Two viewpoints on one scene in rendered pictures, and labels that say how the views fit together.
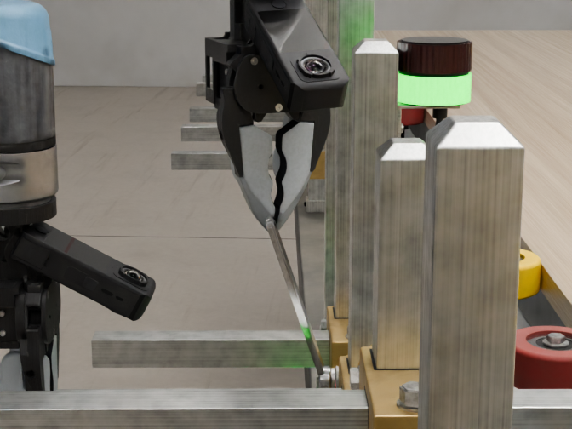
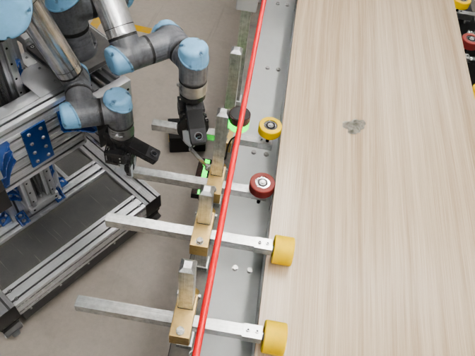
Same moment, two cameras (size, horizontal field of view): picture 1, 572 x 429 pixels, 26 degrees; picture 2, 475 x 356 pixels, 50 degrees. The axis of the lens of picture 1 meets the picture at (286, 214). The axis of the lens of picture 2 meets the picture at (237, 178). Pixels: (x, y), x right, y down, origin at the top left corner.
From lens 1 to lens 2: 0.93 m
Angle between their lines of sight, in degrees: 38
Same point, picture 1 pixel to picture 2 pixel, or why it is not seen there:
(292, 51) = (194, 128)
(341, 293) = not seen: hidden behind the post
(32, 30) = (125, 107)
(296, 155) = not seen: hidden behind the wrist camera
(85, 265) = (141, 153)
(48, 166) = (131, 131)
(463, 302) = (184, 285)
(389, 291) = (200, 212)
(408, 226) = (205, 205)
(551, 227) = (297, 102)
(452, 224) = (181, 279)
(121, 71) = not seen: outside the picture
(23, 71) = (123, 116)
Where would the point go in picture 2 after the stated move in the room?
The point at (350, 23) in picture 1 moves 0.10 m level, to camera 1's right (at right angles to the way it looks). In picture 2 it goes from (232, 59) to (265, 65)
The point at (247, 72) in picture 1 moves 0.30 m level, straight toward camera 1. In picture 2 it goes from (184, 121) to (161, 209)
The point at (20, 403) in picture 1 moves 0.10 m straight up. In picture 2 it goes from (117, 220) to (114, 198)
